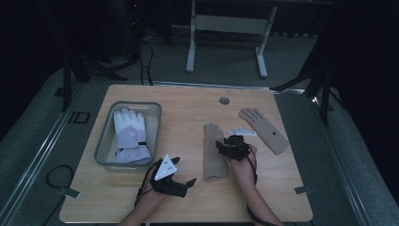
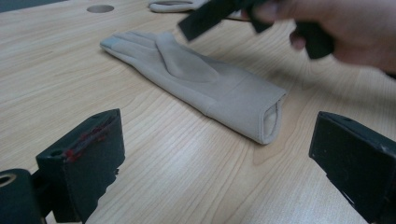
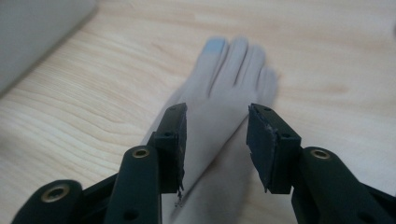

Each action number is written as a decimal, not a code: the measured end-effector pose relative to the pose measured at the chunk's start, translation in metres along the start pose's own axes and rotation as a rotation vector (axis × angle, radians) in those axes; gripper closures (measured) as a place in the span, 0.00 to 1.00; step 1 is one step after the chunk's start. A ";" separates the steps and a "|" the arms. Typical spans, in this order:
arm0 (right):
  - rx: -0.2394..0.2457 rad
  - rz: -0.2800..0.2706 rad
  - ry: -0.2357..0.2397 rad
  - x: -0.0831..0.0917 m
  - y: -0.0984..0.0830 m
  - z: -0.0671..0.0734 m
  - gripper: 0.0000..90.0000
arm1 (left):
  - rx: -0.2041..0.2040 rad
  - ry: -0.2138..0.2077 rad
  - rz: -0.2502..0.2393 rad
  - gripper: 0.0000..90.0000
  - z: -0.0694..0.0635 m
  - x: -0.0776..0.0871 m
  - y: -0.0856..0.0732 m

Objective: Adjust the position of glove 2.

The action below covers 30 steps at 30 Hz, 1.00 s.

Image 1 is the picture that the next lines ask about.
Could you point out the aluminium floor rail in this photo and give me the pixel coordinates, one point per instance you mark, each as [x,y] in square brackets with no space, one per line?
[219,85]
[40,153]
[348,175]

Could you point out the dark computer tower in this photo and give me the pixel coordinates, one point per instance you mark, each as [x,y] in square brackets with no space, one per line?
[135,25]

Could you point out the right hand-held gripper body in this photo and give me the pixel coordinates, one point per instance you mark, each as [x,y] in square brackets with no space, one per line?
[236,147]

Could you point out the person's right hand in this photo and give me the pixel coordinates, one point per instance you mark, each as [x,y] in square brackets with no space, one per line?
[243,171]

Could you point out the round grey table grommet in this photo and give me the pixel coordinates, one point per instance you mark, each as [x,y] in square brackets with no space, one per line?
[224,100]

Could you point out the purple and white ski glove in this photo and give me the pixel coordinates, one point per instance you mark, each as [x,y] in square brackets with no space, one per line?
[130,135]

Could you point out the person's left hand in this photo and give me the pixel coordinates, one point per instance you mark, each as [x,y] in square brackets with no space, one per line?
[150,196]

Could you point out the black tripod stand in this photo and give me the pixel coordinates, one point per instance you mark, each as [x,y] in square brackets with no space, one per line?
[316,84]
[75,69]

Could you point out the grey plastic basin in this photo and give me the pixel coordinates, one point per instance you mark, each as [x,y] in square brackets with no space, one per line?
[106,141]

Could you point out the grey tape piece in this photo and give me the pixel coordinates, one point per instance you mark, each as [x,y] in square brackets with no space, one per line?
[303,190]
[69,192]

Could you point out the white desk frame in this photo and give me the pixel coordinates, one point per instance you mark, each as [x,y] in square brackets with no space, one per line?
[230,24]

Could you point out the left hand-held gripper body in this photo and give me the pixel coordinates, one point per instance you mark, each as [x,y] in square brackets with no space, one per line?
[165,169]

